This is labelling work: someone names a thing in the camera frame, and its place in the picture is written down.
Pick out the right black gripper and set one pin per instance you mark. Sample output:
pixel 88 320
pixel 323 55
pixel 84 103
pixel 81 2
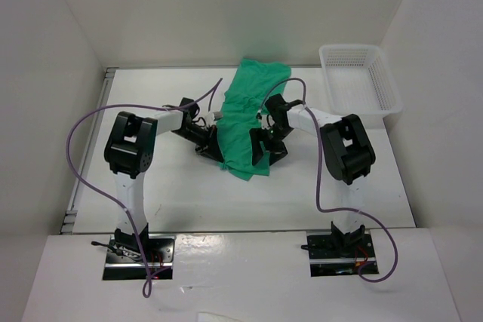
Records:
pixel 256 136

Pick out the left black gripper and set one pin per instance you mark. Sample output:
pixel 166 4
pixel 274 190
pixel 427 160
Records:
pixel 209 148

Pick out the green tank top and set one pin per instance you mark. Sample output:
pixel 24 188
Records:
pixel 251 83

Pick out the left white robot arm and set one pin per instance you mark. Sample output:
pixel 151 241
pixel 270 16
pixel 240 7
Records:
pixel 129 153

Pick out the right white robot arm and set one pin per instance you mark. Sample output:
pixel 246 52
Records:
pixel 344 149

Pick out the white plastic mesh basket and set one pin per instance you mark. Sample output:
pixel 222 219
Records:
pixel 359 80

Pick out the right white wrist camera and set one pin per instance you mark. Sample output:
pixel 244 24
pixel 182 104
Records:
pixel 265 120

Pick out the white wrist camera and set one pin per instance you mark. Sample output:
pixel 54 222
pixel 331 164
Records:
pixel 265 120
pixel 213 117

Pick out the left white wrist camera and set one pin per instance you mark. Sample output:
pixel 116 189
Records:
pixel 213 117

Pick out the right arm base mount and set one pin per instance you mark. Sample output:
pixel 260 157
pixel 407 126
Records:
pixel 334 253

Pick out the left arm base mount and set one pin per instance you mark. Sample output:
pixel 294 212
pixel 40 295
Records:
pixel 122 264

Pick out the aluminium table edge rail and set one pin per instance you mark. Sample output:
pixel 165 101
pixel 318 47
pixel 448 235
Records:
pixel 84 164

